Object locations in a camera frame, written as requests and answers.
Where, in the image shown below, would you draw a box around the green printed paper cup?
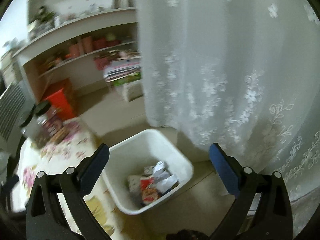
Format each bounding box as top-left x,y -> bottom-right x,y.
127,175 -> 141,194

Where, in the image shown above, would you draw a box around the clear plastic bag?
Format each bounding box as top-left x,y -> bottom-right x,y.
152,161 -> 178,194

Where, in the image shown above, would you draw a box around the red snack cup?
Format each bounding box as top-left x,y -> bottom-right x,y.
140,176 -> 159,205

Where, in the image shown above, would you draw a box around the white plastic trash bin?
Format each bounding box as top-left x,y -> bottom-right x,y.
101,129 -> 194,215

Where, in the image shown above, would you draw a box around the floral tablecloth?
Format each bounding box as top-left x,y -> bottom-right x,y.
11,118 -> 124,239

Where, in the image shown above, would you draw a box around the clear jar with nuts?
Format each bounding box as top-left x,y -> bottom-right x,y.
18,111 -> 40,141

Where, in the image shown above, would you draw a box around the purple label snack jar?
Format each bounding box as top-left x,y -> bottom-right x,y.
34,100 -> 69,145

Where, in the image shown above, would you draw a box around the red gift box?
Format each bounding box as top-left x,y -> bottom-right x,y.
41,78 -> 78,121

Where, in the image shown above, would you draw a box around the grey striped sofa cover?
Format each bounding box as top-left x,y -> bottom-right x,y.
1,80 -> 34,148

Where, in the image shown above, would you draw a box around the stack of books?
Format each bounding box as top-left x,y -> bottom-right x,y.
1,50 -> 23,87

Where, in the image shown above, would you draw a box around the white floral lace curtain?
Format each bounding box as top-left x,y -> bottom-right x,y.
130,0 -> 320,235

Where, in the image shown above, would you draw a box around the pink hanging basket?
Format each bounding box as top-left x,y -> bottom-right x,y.
94,57 -> 110,70

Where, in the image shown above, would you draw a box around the pile of papers and box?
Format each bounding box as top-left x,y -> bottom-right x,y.
103,49 -> 143,102

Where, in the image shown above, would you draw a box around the pink flower pot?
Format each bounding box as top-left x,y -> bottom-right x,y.
82,36 -> 94,54
69,44 -> 80,59

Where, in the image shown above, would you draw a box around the white bookshelf unit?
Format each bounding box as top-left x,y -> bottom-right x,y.
15,0 -> 138,101

